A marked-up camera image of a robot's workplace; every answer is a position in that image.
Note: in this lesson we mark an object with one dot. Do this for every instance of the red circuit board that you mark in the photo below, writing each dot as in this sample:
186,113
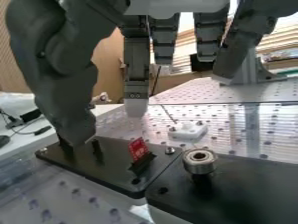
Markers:
138,150

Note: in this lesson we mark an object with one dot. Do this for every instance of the black plate with bearings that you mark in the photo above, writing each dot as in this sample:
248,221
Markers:
247,193

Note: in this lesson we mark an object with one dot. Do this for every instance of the steel bearing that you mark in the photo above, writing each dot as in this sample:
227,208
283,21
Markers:
199,160

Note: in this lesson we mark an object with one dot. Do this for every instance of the black plate with stick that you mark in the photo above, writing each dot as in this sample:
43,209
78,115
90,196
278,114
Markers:
110,166

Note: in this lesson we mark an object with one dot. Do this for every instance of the clear box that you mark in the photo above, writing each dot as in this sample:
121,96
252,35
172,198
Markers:
247,120

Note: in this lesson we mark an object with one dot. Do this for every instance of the small white mounting block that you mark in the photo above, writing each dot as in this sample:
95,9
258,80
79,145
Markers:
187,130

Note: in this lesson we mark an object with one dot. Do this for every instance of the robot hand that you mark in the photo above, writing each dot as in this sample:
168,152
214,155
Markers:
61,66

